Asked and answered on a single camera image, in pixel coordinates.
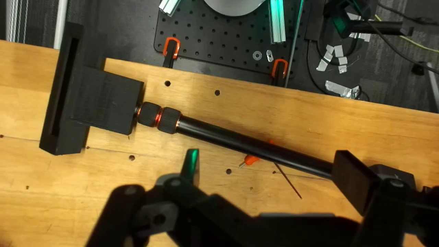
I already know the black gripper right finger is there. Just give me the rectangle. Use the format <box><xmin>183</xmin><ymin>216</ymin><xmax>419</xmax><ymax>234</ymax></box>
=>
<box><xmin>331</xmin><ymin>151</ymin><xmax>439</xmax><ymax>247</ymax></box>

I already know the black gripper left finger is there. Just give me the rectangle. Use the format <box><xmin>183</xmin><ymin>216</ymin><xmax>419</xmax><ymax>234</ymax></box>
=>
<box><xmin>86</xmin><ymin>149</ymin><xmax>207</xmax><ymax>247</ymax></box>

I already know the small orange plastic piece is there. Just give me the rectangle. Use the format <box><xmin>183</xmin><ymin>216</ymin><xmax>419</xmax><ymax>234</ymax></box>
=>
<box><xmin>238</xmin><ymin>155</ymin><xmax>259</xmax><ymax>168</ymax></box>

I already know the orange clamp left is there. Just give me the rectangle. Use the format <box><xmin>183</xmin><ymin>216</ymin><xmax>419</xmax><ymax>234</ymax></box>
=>
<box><xmin>161</xmin><ymin>37</ymin><xmax>180</xmax><ymax>69</ymax></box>

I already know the orange clamp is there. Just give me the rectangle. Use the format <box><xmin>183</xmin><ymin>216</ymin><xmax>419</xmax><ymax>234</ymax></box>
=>
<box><xmin>270</xmin><ymin>58</ymin><xmax>287</xmax><ymax>87</ymax></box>
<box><xmin>161</xmin><ymin>37</ymin><xmax>180</xmax><ymax>69</ymax></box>

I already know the black perforated breadboard plate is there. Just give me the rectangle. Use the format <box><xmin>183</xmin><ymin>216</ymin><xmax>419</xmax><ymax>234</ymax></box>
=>
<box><xmin>153</xmin><ymin>0</ymin><xmax>304</xmax><ymax>75</ymax></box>

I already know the orange clamp right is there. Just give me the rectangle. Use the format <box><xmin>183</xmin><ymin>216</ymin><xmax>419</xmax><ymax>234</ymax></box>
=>
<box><xmin>270</xmin><ymin>58</ymin><xmax>287</xmax><ymax>87</ymax></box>

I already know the white round disc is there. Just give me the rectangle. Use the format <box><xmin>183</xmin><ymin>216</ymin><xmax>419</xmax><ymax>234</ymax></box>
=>
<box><xmin>204</xmin><ymin>0</ymin><xmax>264</xmax><ymax>17</ymax></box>

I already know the aluminium extrusion bar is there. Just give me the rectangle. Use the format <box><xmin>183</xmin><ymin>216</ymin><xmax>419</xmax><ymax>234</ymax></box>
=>
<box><xmin>267</xmin><ymin>0</ymin><xmax>286</xmax><ymax>44</ymax></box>

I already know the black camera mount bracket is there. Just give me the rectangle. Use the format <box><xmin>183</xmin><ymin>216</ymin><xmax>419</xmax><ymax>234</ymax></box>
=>
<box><xmin>39</xmin><ymin>22</ymin><xmax>143</xmax><ymax>155</ymax></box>

